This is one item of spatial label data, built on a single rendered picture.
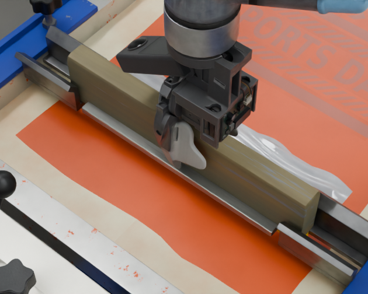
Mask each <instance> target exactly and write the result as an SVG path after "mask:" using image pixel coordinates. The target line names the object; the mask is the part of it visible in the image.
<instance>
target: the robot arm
mask: <svg viewBox="0 0 368 294"><path fill-rule="evenodd" d="M241 4H245V5H256V6H268V7H275V8H286V9H298V10H305V11H316V12H318V13H320V14H327V13H328V12H332V13H354V14H358V13H362V12H364V11H365V10H366V9H367V8H368V0H164V33H165V35H164V36H141V37H139V38H137V39H135V40H133V41H132V42H131V43H130V44H129V45H128V46H127V47H126V48H125V49H123V50H121V51H120V52H119V53H118V54H117V55H116V59H117V61H118V63H119V65H120V67H121V69H122V71H123V72H125V73H134V74H150V75H166V76H168V77H167V78H166V79H165V80H164V82H163V84H162V85H161V88H160V92H159V98H158V104H157V105H156V108H157V110H156V114H155V118H154V134H155V137H156V139H157V142H158V145H159V146H160V147H161V149H162V151H163V153H164V155H165V157H166V158H167V160H168V161H169V162H170V164H172V165H174V166H175V167H177V168H178V169H180V168H181V167H182V163H185V164H187V165H190V166H192V167H195V168H197V169H204V168H206V160H205V158H204V157H203V155H202V154H201V153H200V152H199V151H198V149H197V148H196V147H195V145H194V142H193V139H194V133H193V130H192V128H191V126H190V125H189V124H188V123H190V124H192V125H193V126H195V128H196V129H197V130H199V131H200V139H201V140H203V141H205V142H206V143H207V144H209V145H211V146H212V147H214V148H216V149H217V148H218V143H219V142H222V141H223V140H224V139H225V138H226V137H227V136H228V135H231V136H234V137H235V136H237V135H238V127H239V126H240V125H241V124H242V123H243V122H244V121H245V120H246V119H247V118H248V117H249V116H250V114H251V111H253V112H254V111H255V107H256V97H257V90H258V79H257V78H255V77H253V76H252V75H250V74H248V73H246V72H244V71H243V70H242V67H244V66H245V65H246V64H247V63H248V62H249V61H250V60H251V59H252V49H250V48H249V47H247V46H245V45H243V44H241V43H240V42H238V41H237V38H238V33H239V19H240V10H241ZM181 117H182V118H181ZM187 122H188V123H187Z"/></svg>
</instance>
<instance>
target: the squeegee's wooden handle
mask: <svg viewBox="0 0 368 294"><path fill-rule="evenodd" d="M67 62H68V69H69V73H70V81H71V83H72V84H73V85H75V86H76V87H78V92H79V99H80V101H82V102H84V103H85V104H86V103H87V102H90V103H92V104H93V105H94V106H96V107H98V108H99V109H101V110H102V111H104V112H105V113H107V114H108V115H110V116H112V117H113V118H115V119H116V120H117V121H119V122H121V123H122V124H124V125H125V126H127V127H129V128H130V129H131V130H133V131H134V132H136V133H138V134H139V135H141V136H142V137H144V138H145V139H147V140H148V141H150V142H151V143H153V144H154V145H156V146H157V147H159V148H161V147H160V146H159V145H158V142H157V139H156V137H155V134H154V118H155V114H156V110H157V108H156V105H157V104H158V98H159V91H157V90H155V89H154V88H152V87H151V86H149V85H147V84H146V83H144V82H143V81H141V80H139V79H138V78H136V77H135V76H133V75H131V74H130V73H125V72H123V71H122V69H121V68H120V67H118V66H117V65H115V64H114V63H112V62H110V61H109V60H107V59H106V58H103V57H102V56H101V55H99V54H97V53H96V52H94V51H92V50H91V49H89V48H88V47H86V46H84V45H80V46H79V47H77V48H76V49H75V50H74V51H73V52H71V53H70V54H69V56H68V58H67ZM187 123H188V122H187ZM188 124H189V125H190V126H191V128H192V130H193V133H194V139H193V142H194V145H195V147H196V148H197V149H198V151H199V152H200V153H201V154H202V155H203V157H204V158H205V160H206V168H204V169H197V168H195V167H192V166H190V165H188V164H185V163H184V164H185V165H187V166H188V167H190V168H191V169H193V170H194V171H196V172H198V173H199V174H201V175H202V176H203V177H205V178H206V179H208V180H210V181H211V182H213V183H214V184H216V185H217V186H219V187H220V188H222V189H223V190H225V191H226V192H228V193H230V194H231V195H233V196H234V197H235V198H238V199H239V200H240V201H242V202H243V203H245V204H247V205H248V206H249V207H251V208H253V209H254V210H256V211H257V212H259V213H260V214H262V215H263V216H265V217H267V218H268V219H270V220H271V221H272V222H274V223H275V224H277V225H278V224H279V223H280V222H287V223H288V224H289V225H291V226H292V227H294V228H296V229H297V230H299V231H300V232H302V233H304V234H305V235H306V234H307V233H308V232H309V231H310V229H311V228H312V227H313V226H314V221H315V216H316V212H317V207H318V202H319V199H320V191H318V190H317V189H316V188H314V187H312V186H311V185H309V184H307V183H306V182H304V181H303V180H301V179H299V178H298V177H296V176H294V175H293V174H291V173H289V172H288V171H287V170H285V169H283V168H281V167H280V166H278V165H277V164H275V163H273V162H272V161H270V160H269V159H267V158H265V157H264V156H262V155H260V154H259V153H258V152H255V151H254V150H252V149H251V148H249V147H247V146H246V145H244V144H243V143H241V142H240V141H238V140H236V139H235V138H233V137H231V136H230V135H228V136H227V137H226V138H225V139H224V140H223V141H222V142H219V143H218V148H217V149H216V148H214V147H212V146H211V145H209V144H207V143H206V142H205V141H203V140H201V139H200V131H199V130H197V129H196V128H195V126H193V125H192V124H190V123H188Z"/></svg>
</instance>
